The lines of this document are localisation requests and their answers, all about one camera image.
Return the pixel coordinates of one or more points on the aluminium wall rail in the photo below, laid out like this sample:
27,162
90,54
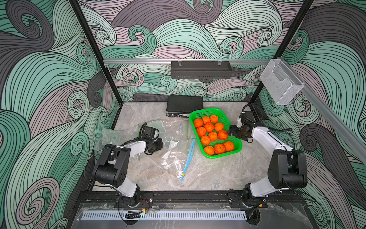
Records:
315,91
144,61

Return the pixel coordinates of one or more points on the aluminium wall rail back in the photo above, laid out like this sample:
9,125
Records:
144,61

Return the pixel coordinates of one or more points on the black flat box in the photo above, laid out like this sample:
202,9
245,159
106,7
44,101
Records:
183,105

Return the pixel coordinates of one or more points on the clear acrylic wall holder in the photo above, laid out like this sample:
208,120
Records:
281,81

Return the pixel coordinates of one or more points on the orange bag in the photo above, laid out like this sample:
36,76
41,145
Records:
219,149
209,150
222,135
219,126
213,136
205,140

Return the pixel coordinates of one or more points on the orange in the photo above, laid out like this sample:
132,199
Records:
209,127
214,119

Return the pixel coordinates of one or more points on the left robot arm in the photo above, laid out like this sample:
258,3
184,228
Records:
112,165

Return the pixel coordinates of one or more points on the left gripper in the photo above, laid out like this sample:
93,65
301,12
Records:
159,145

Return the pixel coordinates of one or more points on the white slotted cable duct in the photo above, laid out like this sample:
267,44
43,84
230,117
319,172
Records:
167,215

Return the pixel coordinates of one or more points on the black wall shelf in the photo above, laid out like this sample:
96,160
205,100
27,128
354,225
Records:
201,70

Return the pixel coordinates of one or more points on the clear bag of oranges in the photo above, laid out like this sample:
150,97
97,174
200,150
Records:
175,156

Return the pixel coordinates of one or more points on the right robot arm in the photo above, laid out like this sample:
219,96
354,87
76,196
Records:
288,167

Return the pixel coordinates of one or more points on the green printed zip-top bag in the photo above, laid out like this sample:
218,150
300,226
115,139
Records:
113,137

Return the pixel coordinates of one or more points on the aluminium wall rail right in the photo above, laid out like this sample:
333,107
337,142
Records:
315,91

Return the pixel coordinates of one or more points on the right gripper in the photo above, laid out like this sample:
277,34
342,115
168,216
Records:
230,130

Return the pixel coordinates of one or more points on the green plastic basket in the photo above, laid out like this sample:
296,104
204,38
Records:
232,144

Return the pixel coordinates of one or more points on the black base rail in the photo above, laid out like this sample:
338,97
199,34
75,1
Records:
160,199

